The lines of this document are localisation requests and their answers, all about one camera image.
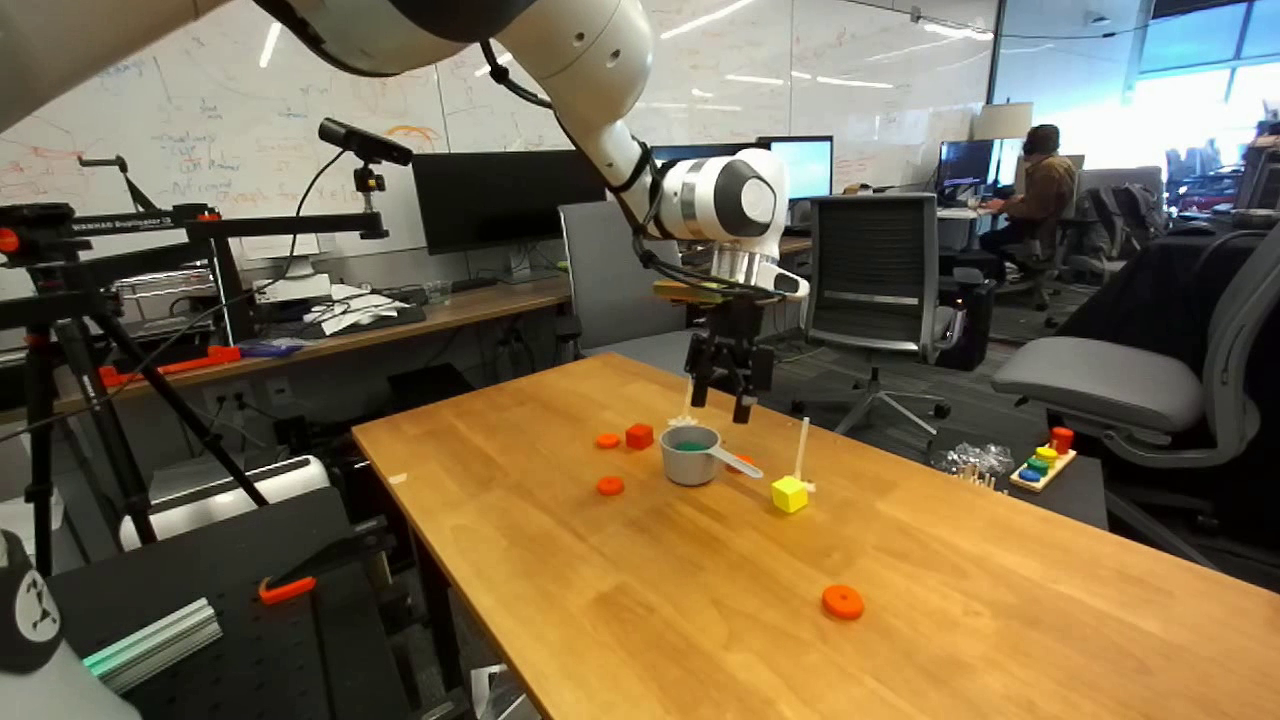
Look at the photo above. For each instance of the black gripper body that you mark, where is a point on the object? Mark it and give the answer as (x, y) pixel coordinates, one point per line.
(728, 334)

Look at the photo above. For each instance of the orange cube block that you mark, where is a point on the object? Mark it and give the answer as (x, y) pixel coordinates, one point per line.
(641, 439)

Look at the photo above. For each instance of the yellow block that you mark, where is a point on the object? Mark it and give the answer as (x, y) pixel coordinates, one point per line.
(790, 492)

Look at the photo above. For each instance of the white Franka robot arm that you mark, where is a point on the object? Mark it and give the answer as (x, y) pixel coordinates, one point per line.
(574, 41)

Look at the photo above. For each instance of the grey measuring cup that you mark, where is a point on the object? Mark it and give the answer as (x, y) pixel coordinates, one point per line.
(687, 465)

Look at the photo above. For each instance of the orange disc with hole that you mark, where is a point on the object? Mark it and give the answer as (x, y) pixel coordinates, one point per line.
(608, 487)
(742, 461)
(608, 443)
(843, 600)

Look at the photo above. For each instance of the black mesh office chair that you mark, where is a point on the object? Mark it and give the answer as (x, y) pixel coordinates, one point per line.
(880, 264)

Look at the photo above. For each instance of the lit white monitor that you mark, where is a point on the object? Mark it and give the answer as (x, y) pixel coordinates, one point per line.
(809, 171)

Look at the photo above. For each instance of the clear plastic bag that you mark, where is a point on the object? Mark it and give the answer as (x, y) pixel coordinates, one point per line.
(973, 461)

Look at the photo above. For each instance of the long wooden desk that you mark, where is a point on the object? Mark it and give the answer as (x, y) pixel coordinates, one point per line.
(466, 310)

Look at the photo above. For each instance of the large black monitor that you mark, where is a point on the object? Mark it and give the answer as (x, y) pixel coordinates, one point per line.
(501, 201)

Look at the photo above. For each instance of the colourful stacking toy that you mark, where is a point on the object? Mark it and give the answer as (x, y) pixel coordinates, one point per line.
(1042, 465)

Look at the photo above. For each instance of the black side table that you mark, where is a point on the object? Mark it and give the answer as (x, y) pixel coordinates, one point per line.
(1065, 502)

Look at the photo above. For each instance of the seated person brown jacket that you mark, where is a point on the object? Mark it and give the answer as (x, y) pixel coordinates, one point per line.
(1042, 185)

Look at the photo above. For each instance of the white paper pile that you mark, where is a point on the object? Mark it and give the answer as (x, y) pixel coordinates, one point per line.
(349, 314)

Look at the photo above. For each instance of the orange hook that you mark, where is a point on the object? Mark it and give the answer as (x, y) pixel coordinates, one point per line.
(284, 589)

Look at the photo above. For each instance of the white roll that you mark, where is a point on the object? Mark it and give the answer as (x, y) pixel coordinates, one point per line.
(221, 496)

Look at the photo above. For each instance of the black workbench surface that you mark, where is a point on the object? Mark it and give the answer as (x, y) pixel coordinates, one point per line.
(243, 625)

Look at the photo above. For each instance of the orange plastic bar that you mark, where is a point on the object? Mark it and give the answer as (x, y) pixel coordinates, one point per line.
(175, 365)

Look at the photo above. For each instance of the silver metal bar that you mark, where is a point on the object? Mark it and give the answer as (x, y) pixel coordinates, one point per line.
(153, 641)

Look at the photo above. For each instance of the black tripod with boom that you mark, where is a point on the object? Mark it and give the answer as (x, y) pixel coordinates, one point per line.
(52, 314)

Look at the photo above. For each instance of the black cap with white logo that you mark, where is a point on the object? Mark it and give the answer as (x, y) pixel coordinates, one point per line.
(24, 606)

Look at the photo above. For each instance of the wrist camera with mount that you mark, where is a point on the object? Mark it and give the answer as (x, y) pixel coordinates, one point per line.
(746, 283)

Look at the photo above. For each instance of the black stereo camera bar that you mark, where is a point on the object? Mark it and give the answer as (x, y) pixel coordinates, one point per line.
(360, 142)

